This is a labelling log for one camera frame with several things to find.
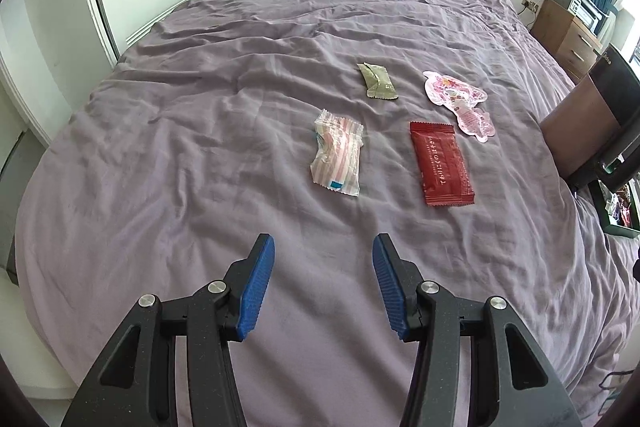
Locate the pink flower-shaped snack packet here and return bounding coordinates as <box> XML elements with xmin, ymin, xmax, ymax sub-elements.
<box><xmin>422</xmin><ymin>71</ymin><xmax>496</xmax><ymax>142</ymax></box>

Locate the small green snack packet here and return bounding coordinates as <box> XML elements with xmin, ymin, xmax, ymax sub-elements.
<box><xmin>356</xmin><ymin>62</ymin><xmax>399</xmax><ymax>100</ymax></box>

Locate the dark red snack packet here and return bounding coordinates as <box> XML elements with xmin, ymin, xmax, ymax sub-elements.
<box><xmin>409</xmin><ymin>121</ymin><xmax>476</xmax><ymax>206</ymax></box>

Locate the clear pink-striped snack packet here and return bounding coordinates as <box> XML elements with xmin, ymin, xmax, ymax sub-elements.
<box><xmin>310</xmin><ymin>108</ymin><xmax>364</xmax><ymax>196</ymax></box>

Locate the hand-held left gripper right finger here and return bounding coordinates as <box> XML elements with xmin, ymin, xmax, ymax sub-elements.
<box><xmin>371</xmin><ymin>233</ymin><xmax>583</xmax><ymax>427</ymax></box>

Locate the black and brown kettle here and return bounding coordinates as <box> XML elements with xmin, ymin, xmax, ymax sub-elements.
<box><xmin>539</xmin><ymin>44</ymin><xmax>640</xmax><ymax>190</ymax></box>

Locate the wooden dresser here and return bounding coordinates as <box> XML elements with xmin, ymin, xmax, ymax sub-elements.
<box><xmin>530</xmin><ymin>0</ymin><xmax>606</xmax><ymax>80</ymax></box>

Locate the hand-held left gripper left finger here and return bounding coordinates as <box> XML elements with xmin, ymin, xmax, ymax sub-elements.
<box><xmin>61</xmin><ymin>233</ymin><xmax>277</xmax><ymax>427</ymax></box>

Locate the green tray box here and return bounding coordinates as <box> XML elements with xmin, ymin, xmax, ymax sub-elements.
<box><xmin>587</xmin><ymin>179</ymin><xmax>640</xmax><ymax>239</ymax></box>

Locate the grey printer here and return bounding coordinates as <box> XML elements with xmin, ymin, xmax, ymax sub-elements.
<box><xmin>550</xmin><ymin>0</ymin><xmax>617</xmax><ymax>32</ymax></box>

